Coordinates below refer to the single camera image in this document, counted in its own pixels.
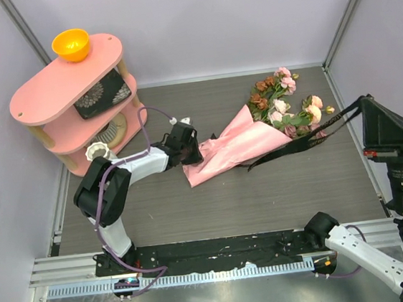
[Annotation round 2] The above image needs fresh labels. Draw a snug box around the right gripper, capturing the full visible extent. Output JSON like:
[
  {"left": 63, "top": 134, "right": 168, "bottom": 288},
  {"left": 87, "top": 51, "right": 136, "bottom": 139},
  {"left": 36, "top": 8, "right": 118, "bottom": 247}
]
[{"left": 352, "top": 90, "right": 403, "bottom": 220}]

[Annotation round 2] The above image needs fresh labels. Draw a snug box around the black ribbon gold lettering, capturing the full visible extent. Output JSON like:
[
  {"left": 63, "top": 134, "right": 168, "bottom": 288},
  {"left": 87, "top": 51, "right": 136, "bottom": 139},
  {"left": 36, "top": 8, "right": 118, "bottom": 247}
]
[{"left": 241, "top": 95, "right": 368, "bottom": 172}]

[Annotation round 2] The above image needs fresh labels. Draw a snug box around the pink wrapping paper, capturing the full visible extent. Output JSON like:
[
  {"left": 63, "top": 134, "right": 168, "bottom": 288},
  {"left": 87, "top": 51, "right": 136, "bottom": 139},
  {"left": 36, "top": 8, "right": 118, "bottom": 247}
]
[{"left": 183, "top": 105, "right": 291, "bottom": 187}]

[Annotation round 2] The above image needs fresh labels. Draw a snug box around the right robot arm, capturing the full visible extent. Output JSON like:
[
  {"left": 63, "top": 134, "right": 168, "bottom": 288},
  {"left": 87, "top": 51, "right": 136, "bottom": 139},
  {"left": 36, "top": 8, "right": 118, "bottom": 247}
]
[{"left": 304, "top": 95, "right": 403, "bottom": 302}]

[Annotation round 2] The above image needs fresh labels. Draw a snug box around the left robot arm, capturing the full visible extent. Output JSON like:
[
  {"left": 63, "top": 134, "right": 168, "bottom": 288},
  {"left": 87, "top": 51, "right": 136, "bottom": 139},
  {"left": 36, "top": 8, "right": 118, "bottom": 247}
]
[{"left": 73, "top": 118, "right": 203, "bottom": 274}]

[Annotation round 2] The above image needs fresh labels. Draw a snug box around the white ribbed vase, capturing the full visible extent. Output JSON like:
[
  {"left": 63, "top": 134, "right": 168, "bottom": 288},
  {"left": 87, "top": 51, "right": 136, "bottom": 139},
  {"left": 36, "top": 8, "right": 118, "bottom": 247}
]
[{"left": 85, "top": 141, "right": 117, "bottom": 162}]

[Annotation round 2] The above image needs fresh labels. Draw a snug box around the round wooden disc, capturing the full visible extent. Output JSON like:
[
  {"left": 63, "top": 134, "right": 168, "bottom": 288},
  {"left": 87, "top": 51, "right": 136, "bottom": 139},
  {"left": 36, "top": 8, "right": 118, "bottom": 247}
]
[{"left": 108, "top": 113, "right": 128, "bottom": 148}]

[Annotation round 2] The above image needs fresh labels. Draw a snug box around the striped round container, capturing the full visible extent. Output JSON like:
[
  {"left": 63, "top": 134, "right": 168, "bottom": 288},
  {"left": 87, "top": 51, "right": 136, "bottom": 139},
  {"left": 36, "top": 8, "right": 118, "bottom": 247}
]
[{"left": 94, "top": 121, "right": 118, "bottom": 143}]

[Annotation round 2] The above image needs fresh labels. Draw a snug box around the artificial flower bunch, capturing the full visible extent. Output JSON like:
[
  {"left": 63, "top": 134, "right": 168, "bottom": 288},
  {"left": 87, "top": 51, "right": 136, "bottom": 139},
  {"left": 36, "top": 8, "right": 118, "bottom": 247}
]
[{"left": 247, "top": 67, "right": 335, "bottom": 139}]

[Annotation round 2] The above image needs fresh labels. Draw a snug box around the black floral patterned tray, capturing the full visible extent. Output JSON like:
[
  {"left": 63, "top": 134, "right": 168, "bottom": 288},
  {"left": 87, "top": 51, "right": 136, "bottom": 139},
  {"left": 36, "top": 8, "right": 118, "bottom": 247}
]
[{"left": 74, "top": 70, "right": 131, "bottom": 120}]

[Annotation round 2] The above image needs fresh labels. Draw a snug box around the pink three-tier shelf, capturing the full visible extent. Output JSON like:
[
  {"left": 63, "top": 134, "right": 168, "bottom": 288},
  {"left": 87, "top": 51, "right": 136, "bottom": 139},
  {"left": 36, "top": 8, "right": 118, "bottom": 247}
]
[{"left": 9, "top": 33, "right": 148, "bottom": 176}]

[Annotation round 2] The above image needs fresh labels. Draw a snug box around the orange plastic bowl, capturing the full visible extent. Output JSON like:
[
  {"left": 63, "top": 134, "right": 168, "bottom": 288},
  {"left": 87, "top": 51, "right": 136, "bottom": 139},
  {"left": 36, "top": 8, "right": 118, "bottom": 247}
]
[{"left": 51, "top": 28, "right": 90, "bottom": 62}]

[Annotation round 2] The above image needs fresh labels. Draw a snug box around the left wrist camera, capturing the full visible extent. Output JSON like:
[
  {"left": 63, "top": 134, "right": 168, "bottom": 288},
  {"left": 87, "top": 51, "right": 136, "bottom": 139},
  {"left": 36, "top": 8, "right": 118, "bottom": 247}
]
[{"left": 180, "top": 117, "right": 192, "bottom": 126}]

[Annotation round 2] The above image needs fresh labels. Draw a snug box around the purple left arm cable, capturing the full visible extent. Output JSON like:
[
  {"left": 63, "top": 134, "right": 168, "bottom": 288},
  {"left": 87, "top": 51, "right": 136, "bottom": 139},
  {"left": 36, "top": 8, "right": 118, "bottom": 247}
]
[{"left": 82, "top": 103, "right": 198, "bottom": 302}]

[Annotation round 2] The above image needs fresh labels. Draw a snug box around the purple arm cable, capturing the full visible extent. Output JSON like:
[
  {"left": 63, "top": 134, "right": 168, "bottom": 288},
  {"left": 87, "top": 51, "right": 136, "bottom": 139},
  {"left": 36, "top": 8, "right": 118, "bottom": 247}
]
[
  {"left": 319, "top": 222, "right": 373, "bottom": 283},
  {"left": 82, "top": 103, "right": 198, "bottom": 302}
]

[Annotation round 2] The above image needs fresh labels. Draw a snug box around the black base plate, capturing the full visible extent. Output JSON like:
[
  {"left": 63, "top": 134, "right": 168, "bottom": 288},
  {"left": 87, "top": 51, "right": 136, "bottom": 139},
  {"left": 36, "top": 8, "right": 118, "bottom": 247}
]
[{"left": 93, "top": 224, "right": 338, "bottom": 285}]

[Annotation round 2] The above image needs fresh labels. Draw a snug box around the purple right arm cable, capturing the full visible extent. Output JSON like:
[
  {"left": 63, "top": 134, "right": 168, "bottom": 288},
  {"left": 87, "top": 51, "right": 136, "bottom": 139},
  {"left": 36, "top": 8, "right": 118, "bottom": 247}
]
[{"left": 319, "top": 222, "right": 373, "bottom": 283}]

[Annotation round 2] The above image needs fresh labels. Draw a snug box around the white slotted cable duct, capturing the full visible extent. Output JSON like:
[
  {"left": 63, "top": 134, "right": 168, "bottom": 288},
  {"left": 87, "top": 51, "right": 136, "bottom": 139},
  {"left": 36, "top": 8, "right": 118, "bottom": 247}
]
[{"left": 47, "top": 258, "right": 315, "bottom": 300}]

